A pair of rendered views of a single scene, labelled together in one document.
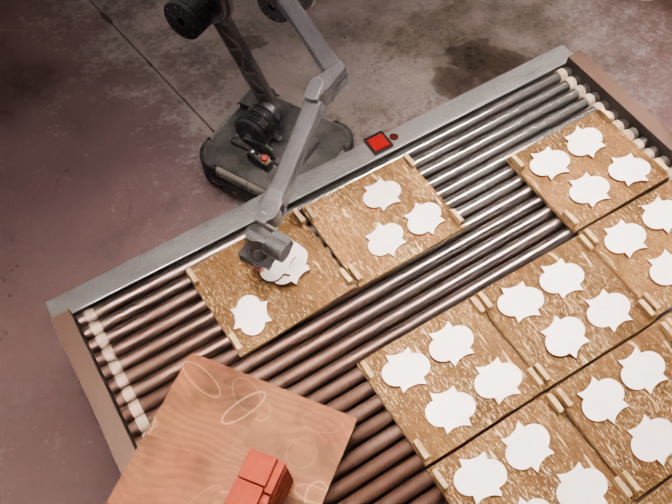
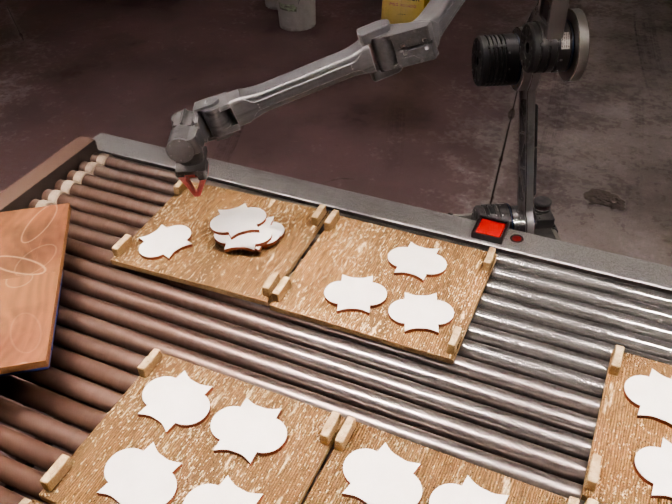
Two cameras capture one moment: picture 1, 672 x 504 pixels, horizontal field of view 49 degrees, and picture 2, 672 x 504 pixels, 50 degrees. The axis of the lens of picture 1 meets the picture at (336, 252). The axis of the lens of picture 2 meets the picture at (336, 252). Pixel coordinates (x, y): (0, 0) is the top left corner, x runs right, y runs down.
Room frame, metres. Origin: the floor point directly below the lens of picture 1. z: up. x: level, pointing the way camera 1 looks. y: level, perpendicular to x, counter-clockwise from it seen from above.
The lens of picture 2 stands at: (0.55, -1.07, 2.01)
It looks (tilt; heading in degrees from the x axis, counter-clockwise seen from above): 40 degrees down; 55
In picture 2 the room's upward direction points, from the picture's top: 2 degrees counter-clockwise
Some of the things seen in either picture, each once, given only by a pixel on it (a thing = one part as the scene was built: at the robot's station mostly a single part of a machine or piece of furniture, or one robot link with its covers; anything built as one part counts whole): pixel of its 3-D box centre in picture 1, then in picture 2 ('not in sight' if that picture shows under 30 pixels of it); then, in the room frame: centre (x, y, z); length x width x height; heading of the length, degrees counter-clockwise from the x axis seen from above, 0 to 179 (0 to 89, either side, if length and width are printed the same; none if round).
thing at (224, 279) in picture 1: (269, 280); (223, 237); (1.11, 0.21, 0.93); 0.41 x 0.35 x 0.02; 122
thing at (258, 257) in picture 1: (258, 249); (190, 151); (1.07, 0.22, 1.18); 0.10 x 0.07 x 0.07; 60
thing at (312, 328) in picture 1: (414, 270); (345, 350); (1.14, -0.25, 0.90); 1.95 x 0.05 x 0.05; 119
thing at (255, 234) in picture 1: (257, 238); (185, 128); (1.07, 0.21, 1.24); 0.07 x 0.06 x 0.07; 56
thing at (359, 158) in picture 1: (337, 172); (420, 227); (1.55, -0.02, 0.89); 2.08 x 0.08 x 0.06; 119
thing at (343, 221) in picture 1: (383, 218); (387, 281); (1.32, -0.16, 0.93); 0.41 x 0.35 x 0.02; 120
